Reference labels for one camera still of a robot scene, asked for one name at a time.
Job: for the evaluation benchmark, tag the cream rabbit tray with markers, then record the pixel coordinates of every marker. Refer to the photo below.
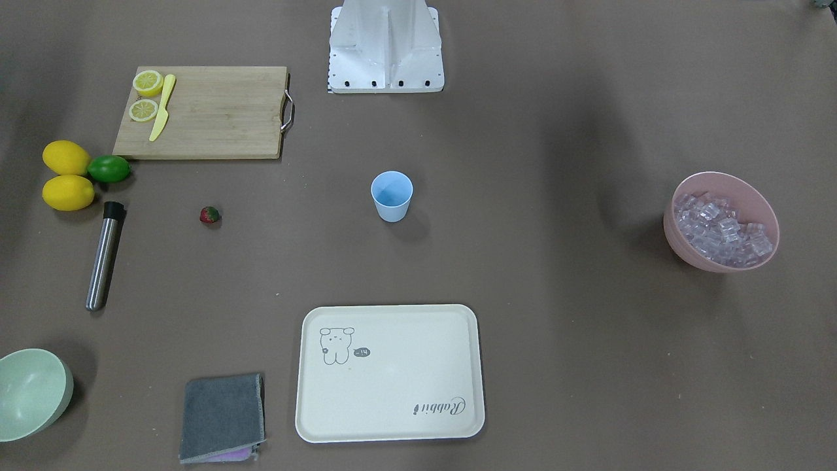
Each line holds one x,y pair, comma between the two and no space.
389,373

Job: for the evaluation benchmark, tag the upper whole lemon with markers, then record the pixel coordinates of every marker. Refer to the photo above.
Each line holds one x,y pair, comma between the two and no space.
64,157

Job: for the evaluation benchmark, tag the light green bowl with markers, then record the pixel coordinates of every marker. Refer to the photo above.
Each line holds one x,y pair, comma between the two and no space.
36,388

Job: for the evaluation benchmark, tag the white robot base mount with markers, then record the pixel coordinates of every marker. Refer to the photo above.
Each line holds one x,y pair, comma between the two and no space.
385,47

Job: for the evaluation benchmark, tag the steel muddler black tip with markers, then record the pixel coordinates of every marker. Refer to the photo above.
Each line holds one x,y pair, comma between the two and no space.
113,216

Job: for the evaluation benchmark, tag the bamboo cutting board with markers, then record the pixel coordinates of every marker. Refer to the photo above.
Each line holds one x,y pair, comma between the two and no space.
215,112

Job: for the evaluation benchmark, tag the yellow plastic knife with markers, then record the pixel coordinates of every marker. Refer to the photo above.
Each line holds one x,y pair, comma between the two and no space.
162,116

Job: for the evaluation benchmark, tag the light blue plastic cup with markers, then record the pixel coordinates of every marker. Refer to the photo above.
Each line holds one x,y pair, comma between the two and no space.
392,192

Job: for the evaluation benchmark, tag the pink bowl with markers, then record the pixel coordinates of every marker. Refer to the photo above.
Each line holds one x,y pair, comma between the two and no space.
744,196

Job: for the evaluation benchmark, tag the whole lemon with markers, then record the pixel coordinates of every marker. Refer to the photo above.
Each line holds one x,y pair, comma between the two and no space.
64,157
69,192

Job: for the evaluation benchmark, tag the clear ice cubes pile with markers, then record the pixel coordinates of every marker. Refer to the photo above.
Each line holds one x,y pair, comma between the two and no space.
714,229

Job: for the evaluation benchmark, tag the lower lemon slice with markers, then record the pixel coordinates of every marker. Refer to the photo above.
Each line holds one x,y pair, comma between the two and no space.
143,110

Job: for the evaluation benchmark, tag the lemon slice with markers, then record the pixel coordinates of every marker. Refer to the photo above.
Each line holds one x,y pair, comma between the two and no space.
143,110
148,83

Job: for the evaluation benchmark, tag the lower whole lemon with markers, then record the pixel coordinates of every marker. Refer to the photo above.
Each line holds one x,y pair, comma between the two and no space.
69,192

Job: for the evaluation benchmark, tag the green lime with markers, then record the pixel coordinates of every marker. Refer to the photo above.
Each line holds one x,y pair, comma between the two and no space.
109,169

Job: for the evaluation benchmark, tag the upper lemon slice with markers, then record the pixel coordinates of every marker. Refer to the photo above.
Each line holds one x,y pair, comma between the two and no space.
148,83

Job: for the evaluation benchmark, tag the grey folded cloth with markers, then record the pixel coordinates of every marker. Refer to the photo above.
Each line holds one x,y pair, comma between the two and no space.
223,419

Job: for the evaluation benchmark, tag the red strawberry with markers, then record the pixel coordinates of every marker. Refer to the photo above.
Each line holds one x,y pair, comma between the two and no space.
209,215

